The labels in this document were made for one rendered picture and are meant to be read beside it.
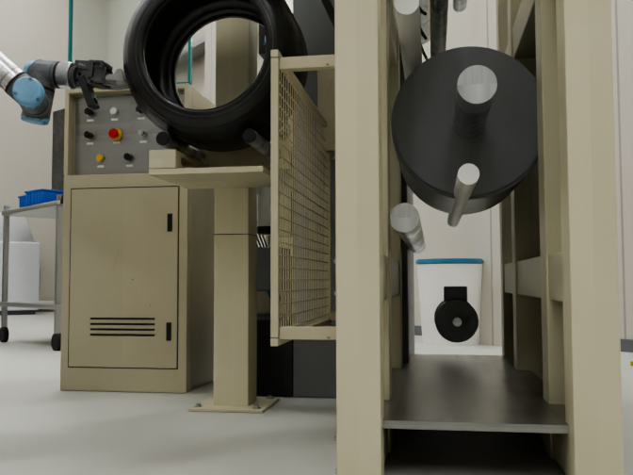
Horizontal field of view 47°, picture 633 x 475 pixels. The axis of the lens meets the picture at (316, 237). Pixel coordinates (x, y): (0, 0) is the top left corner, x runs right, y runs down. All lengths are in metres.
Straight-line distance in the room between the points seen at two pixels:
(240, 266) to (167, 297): 0.51
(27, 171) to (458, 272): 8.13
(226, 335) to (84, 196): 0.95
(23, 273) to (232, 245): 8.27
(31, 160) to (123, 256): 8.87
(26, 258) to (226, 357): 8.29
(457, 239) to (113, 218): 3.35
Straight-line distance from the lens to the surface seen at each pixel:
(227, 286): 2.62
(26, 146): 11.93
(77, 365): 3.20
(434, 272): 5.13
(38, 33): 12.39
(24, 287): 10.77
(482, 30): 5.55
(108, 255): 3.13
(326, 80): 2.57
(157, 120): 2.37
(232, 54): 2.75
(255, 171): 2.24
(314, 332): 1.69
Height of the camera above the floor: 0.45
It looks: 3 degrees up
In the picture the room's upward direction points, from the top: straight up
